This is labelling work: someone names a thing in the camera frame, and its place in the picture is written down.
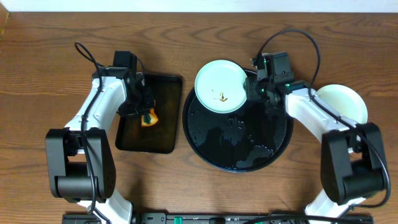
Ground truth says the yellow green scrub sponge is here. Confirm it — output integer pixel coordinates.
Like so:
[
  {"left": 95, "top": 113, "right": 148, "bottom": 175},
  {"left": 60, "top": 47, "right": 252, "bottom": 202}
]
[{"left": 141, "top": 108, "right": 159, "bottom": 127}]

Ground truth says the light blue plate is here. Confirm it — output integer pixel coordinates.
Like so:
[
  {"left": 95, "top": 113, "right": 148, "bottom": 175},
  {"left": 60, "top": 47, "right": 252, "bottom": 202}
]
[
  {"left": 194, "top": 60, "right": 247, "bottom": 114},
  {"left": 317, "top": 84, "right": 368, "bottom": 124}
]

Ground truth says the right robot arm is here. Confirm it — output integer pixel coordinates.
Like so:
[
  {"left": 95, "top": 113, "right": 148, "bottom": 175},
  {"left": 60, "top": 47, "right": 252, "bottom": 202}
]
[{"left": 244, "top": 71, "right": 391, "bottom": 223}]

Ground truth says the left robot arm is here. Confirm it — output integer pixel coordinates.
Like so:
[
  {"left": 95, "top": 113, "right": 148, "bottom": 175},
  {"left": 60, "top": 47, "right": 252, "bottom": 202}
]
[{"left": 45, "top": 67, "right": 154, "bottom": 223}]

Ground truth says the black rectangular tray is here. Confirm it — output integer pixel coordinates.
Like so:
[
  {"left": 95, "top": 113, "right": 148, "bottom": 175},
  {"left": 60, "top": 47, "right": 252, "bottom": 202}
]
[{"left": 115, "top": 74, "right": 183, "bottom": 154}]

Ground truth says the black round tray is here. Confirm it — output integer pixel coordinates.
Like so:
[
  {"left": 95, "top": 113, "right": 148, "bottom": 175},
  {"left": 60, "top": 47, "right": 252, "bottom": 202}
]
[{"left": 182, "top": 90, "right": 294, "bottom": 172}]

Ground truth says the right black cable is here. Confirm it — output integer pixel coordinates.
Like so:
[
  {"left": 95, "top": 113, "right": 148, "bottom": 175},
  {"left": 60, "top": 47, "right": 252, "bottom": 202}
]
[{"left": 251, "top": 29, "right": 392, "bottom": 218}]

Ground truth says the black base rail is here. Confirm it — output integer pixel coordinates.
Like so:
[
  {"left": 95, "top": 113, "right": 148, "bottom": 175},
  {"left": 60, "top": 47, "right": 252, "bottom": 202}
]
[{"left": 61, "top": 212, "right": 374, "bottom": 224}]

